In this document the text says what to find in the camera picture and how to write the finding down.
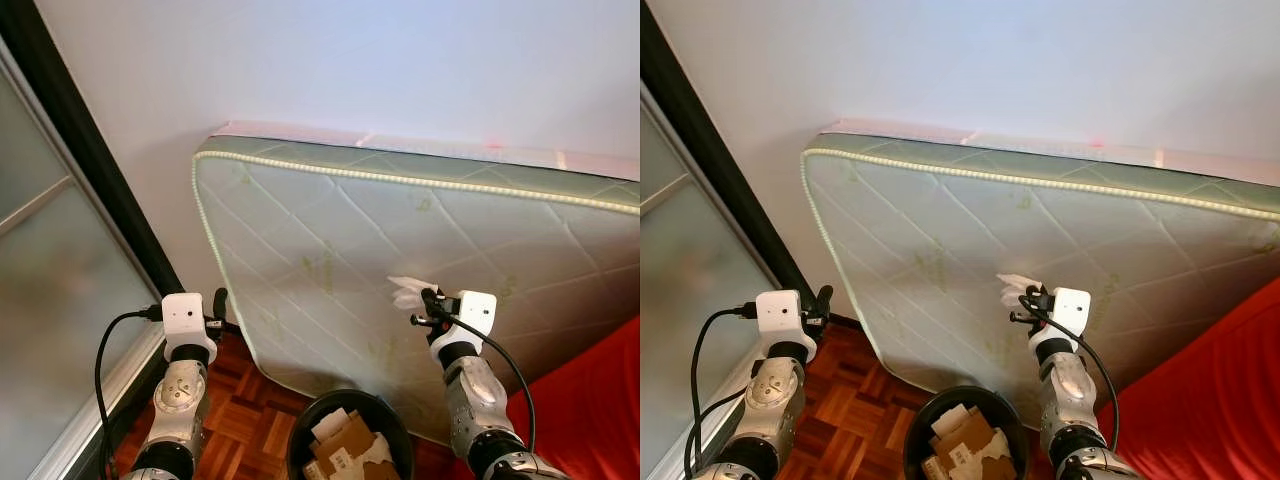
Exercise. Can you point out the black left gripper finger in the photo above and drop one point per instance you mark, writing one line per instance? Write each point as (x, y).
(824, 297)
(220, 300)

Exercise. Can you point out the white tissue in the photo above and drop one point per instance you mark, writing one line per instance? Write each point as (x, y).
(408, 293)
(1015, 290)

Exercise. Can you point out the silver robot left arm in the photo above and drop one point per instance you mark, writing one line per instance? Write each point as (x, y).
(178, 400)
(770, 400)

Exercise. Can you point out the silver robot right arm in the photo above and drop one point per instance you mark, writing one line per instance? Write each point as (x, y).
(475, 400)
(1065, 395)

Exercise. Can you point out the black skirting board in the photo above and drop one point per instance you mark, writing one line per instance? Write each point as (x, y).
(848, 322)
(232, 327)

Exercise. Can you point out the green quilted mattress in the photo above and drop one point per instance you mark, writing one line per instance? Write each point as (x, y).
(1000, 230)
(400, 230)

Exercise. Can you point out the frosted glass sliding door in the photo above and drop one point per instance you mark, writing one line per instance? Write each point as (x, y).
(690, 320)
(50, 300)

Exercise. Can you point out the black round waste bin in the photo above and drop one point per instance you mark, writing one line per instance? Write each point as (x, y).
(912, 445)
(298, 445)

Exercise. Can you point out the white paper sheet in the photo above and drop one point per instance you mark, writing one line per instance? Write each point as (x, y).
(330, 423)
(948, 418)

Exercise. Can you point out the flattened brown cardboard box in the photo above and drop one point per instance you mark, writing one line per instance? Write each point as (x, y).
(350, 450)
(965, 445)

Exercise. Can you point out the red fleece blanket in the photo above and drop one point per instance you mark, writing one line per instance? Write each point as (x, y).
(1210, 400)
(590, 410)

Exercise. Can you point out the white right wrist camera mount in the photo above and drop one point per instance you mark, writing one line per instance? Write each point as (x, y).
(478, 308)
(1072, 305)

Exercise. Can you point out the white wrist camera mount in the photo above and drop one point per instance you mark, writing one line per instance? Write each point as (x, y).
(778, 312)
(183, 313)
(478, 308)
(1072, 305)

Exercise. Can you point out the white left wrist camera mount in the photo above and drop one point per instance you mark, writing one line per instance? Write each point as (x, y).
(778, 312)
(183, 313)

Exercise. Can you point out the black door post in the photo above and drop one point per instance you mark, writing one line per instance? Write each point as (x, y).
(718, 150)
(95, 150)

